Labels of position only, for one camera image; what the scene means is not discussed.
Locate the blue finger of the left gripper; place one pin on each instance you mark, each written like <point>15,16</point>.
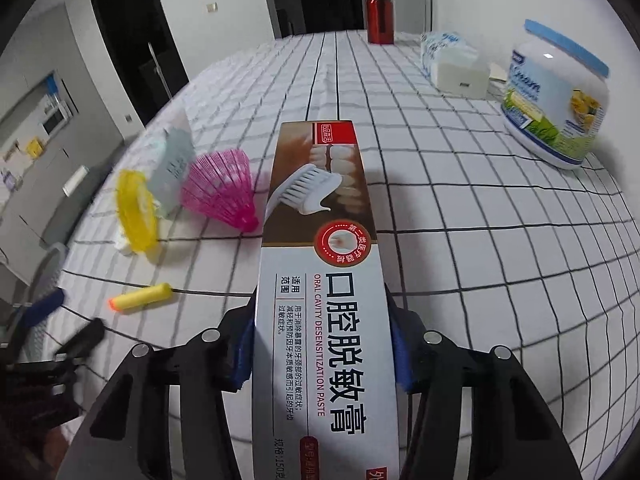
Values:
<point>81,344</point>
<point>35,313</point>

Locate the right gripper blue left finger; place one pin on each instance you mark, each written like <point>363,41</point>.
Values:
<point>125,435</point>

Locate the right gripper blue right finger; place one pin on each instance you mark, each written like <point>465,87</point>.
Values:
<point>514,434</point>

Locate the red white toothpaste box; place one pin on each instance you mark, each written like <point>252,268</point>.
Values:
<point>323,384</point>

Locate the grey perforated laundry basket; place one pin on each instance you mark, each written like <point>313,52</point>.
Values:
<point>45,280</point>

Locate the yellow foam dart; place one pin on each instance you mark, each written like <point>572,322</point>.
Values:
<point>141,297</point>

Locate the white flat box on table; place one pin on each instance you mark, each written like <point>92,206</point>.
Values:
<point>75,180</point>

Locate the grey cabinet counter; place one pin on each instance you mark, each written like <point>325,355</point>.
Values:
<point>39,214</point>

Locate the yellow box on counter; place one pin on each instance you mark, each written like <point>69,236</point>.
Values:
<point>34,148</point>

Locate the wet wipes pack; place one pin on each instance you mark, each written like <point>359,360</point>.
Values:
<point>169,172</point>

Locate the white microwave oven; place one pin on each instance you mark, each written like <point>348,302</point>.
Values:
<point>55,118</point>

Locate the pink shuttlecock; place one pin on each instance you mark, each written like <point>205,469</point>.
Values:
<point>220,186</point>

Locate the black white checkered tablecloth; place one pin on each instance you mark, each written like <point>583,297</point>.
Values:
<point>489,244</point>

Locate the blue water dispenser jug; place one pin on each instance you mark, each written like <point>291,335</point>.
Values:
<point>52,87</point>

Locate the broom with blue head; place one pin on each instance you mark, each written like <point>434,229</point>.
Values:
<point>158,70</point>

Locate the white blue milk powder jar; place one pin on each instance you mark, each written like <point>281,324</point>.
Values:
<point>556,96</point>

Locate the white rectangular box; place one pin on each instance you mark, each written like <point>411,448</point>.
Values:
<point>470,82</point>

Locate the blue white tissue pack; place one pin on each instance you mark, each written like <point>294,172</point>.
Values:
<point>444,47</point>

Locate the red water bottle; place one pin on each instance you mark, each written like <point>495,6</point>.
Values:
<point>380,21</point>

